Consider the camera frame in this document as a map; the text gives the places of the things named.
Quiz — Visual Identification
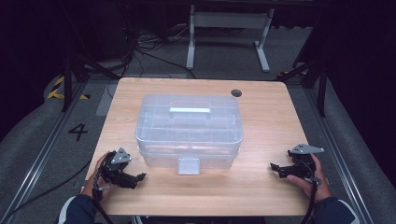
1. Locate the bundle of black floor cables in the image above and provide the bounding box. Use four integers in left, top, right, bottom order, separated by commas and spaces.
122, 26, 198, 79

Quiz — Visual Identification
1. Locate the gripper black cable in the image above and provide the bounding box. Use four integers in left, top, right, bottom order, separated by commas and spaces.
300, 160, 321, 224
92, 155, 116, 224

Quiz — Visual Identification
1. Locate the grey metal floor rail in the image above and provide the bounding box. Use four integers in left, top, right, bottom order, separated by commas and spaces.
306, 87, 376, 224
0, 82, 90, 220

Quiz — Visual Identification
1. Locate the long black floor cable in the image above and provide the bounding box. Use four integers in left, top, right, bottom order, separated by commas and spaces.
0, 158, 93, 224

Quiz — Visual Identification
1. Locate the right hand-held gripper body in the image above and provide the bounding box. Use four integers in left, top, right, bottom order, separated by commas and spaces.
288, 143, 325, 180

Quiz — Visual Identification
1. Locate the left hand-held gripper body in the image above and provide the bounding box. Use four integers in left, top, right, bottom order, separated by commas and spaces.
100, 147, 133, 188

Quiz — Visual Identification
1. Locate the clear plastic storage box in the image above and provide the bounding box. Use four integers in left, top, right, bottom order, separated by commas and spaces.
134, 93, 245, 175

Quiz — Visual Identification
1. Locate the person's left hand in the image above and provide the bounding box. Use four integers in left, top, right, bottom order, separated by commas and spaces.
81, 152, 113, 202

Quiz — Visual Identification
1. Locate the white metal desk frame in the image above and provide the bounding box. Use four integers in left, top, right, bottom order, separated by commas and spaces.
186, 4, 276, 73

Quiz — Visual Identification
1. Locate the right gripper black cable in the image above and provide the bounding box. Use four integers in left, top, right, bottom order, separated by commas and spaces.
300, 160, 321, 224

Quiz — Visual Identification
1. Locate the black tripod stand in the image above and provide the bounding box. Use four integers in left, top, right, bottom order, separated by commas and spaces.
276, 55, 329, 118
60, 54, 120, 113

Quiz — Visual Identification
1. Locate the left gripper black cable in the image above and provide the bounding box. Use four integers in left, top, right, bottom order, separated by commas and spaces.
92, 155, 116, 224

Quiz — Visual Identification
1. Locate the person's right hand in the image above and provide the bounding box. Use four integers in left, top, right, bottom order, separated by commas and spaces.
286, 154, 332, 203

